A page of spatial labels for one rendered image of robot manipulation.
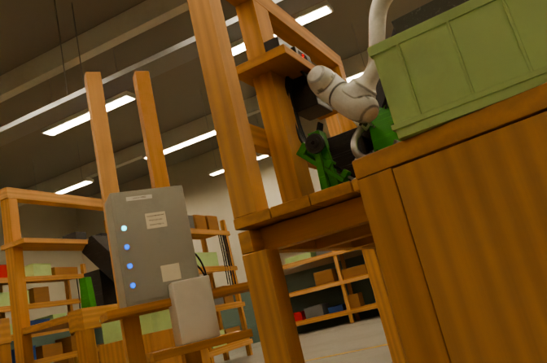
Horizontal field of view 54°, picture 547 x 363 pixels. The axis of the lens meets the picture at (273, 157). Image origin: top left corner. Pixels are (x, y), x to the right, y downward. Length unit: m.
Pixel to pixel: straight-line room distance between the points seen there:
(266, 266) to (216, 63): 0.71
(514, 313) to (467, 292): 0.07
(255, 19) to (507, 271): 1.73
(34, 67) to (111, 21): 1.38
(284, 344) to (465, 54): 1.08
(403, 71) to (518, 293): 0.38
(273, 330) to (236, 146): 0.59
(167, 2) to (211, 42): 5.08
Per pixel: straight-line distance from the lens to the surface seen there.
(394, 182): 0.92
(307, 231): 1.72
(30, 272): 10.04
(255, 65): 2.17
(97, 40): 7.51
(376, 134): 2.25
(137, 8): 7.26
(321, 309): 11.33
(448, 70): 0.91
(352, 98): 1.85
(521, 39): 0.90
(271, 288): 1.69
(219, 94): 1.86
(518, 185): 0.86
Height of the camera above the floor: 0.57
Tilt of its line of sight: 15 degrees up
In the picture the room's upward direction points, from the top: 14 degrees counter-clockwise
